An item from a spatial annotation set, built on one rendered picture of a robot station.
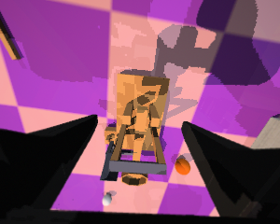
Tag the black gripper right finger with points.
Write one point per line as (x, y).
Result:
(236, 176)

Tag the white ball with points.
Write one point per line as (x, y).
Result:
(107, 199)

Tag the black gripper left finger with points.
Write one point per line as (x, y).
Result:
(39, 163)

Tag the orange ball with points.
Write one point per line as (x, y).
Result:
(182, 166)

